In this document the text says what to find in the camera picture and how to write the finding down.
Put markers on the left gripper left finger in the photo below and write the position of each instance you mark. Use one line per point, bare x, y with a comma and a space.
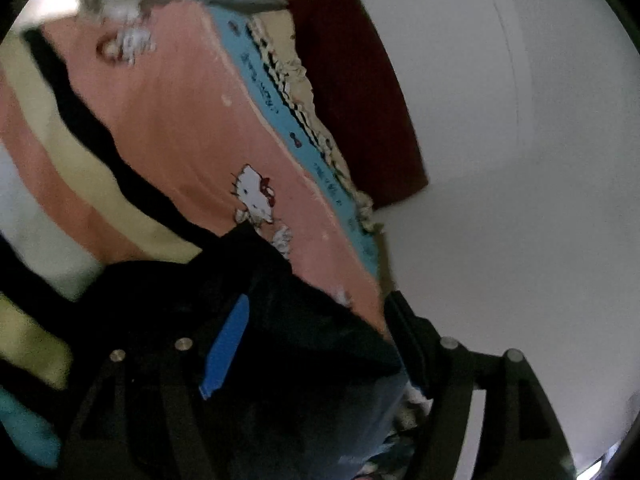
141, 393

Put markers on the black hooded jacket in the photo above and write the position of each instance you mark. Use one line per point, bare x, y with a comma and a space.
314, 388

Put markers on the pink Hello Kitty blanket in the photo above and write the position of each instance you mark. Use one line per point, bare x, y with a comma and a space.
149, 143

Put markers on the dark red headboard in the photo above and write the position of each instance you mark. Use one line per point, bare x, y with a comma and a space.
357, 96

